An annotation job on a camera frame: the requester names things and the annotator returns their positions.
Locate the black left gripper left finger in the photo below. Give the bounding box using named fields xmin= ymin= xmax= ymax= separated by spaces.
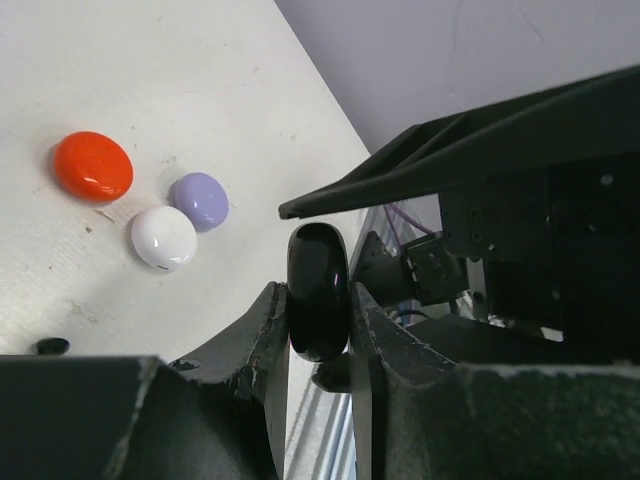
xmin=1 ymin=282 xmax=289 ymax=479

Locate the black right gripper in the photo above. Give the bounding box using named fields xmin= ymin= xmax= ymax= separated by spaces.
xmin=278 ymin=66 xmax=639 ymax=350

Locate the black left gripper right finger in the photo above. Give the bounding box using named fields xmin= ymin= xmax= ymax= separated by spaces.
xmin=350 ymin=285 xmax=639 ymax=479

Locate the black earbud charging case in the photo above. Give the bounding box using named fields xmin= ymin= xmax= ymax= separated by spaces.
xmin=286 ymin=222 xmax=351 ymax=363

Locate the white earbud charging case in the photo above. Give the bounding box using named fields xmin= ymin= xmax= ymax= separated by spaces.
xmin=130 ymin=205 xmax=198 ymax=272

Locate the purple earbud charging case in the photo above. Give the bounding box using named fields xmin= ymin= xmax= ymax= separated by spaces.
xmin=169 ymin=172 xmax=230 ymax=232

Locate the orange earbud charging case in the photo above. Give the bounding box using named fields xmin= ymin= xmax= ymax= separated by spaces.
xmin=53 ymin=131 xmax=134 ymax=203

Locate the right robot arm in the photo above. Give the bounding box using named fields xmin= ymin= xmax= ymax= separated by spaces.
xmin=279 ymin=66 xmax=639 ymax=358

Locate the black earbud front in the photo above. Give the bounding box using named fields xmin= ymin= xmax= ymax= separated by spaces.
xmin=33 ymin=337 xmax=70 ymax=356

